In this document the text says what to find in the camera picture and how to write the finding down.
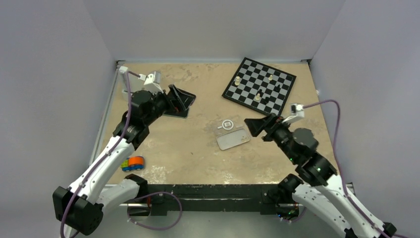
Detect colourful toy car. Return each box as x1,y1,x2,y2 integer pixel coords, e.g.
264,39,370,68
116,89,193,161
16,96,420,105
120,156,145,172

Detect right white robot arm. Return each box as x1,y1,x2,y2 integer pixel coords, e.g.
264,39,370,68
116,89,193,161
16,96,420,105
244,112,397,238

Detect white phone case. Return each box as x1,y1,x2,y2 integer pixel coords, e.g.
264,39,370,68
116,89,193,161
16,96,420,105
216,128,251,151

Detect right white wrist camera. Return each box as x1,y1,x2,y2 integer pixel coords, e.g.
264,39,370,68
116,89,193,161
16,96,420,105
282,103,305,124

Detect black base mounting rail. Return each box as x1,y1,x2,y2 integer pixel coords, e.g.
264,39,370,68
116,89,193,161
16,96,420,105
129,184,300,219

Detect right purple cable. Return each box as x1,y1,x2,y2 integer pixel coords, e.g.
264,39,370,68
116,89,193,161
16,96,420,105
303,100,408,238

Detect black white chessboard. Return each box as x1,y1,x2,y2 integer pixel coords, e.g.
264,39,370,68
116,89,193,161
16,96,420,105
222,58,297,116

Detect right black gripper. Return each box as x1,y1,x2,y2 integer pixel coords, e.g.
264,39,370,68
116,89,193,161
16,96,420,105
243,112,298,163

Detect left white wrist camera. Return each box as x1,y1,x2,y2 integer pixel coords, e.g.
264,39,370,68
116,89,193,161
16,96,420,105
138,71,163,94

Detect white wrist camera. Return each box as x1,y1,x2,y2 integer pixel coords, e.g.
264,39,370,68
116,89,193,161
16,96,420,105
138,71,163,94
282,103,305,124

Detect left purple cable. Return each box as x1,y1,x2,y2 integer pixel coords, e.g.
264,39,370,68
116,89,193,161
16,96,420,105
59,70,147,238

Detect white chess piece left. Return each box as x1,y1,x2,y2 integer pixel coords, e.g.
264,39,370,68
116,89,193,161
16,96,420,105
234,76,241,86

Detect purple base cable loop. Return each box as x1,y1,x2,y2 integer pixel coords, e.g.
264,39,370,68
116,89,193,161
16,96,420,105
127,192,184,232

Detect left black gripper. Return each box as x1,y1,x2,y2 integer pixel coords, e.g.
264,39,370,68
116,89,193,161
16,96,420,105
143,84,193,126

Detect white dispenser stand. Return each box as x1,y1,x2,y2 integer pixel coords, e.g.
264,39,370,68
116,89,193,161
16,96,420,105
118,66,132,101

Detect clear phone case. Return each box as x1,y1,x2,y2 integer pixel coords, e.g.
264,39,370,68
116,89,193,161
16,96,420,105
212,115,244,135

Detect phone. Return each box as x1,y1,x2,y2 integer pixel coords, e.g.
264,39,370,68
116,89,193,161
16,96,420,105
163,109,189,119

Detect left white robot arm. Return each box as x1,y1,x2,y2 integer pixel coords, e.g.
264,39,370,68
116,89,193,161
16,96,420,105
52,84,196,238

